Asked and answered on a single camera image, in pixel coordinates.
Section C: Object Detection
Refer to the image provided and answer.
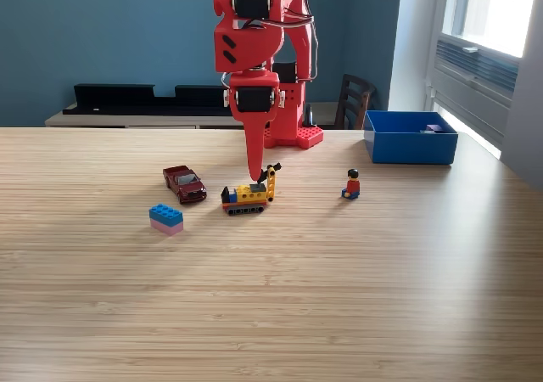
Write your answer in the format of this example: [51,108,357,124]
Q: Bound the yellow toy digger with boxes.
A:
[220,162,283,217]

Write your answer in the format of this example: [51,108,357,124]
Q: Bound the dark red toy car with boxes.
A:
[162,165,209,205]

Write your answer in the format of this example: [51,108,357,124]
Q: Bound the toy figure red shirt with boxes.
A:
[341,168,361,200]

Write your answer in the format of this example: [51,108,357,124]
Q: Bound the blue and pink brick stack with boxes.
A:
[148,203,185,236]

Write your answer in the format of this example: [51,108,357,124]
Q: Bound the blue plastic bin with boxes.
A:
[362,110,459,166]

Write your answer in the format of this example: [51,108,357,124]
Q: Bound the dark wooden chair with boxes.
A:
[333,73,378,131]

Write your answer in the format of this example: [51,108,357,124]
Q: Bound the pale wooden sideboard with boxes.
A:
[44,100,343,130]

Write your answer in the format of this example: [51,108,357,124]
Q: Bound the grey window vent unit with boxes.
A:
[430,33,521,145]

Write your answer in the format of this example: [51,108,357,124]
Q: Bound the bright window with frame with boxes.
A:
[440,0,540,59]

